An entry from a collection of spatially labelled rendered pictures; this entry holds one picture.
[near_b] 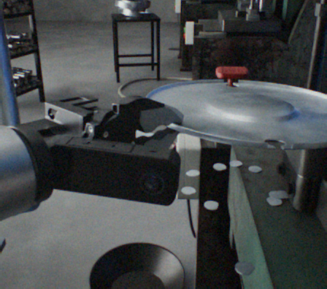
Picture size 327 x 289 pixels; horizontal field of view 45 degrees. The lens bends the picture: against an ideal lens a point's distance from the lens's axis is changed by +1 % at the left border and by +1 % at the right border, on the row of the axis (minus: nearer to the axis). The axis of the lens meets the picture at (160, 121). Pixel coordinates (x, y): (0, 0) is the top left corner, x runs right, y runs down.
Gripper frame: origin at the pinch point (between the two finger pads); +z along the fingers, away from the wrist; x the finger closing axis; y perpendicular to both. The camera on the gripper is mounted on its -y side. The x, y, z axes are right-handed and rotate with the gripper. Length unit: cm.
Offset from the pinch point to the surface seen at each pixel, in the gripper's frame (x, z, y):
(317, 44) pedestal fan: 0, 104, 21
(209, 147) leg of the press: 15.8, 30.2, 14.3
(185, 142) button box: 15.3, 27.4, 18.4
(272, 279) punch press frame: 15.7, 1.7, -13.4
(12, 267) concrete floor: 79, 20, 83
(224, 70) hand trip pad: 1.0, 39.2, 17.9
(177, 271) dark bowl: 71, 51, 35
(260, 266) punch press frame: 17.9, 5.5, -10.3
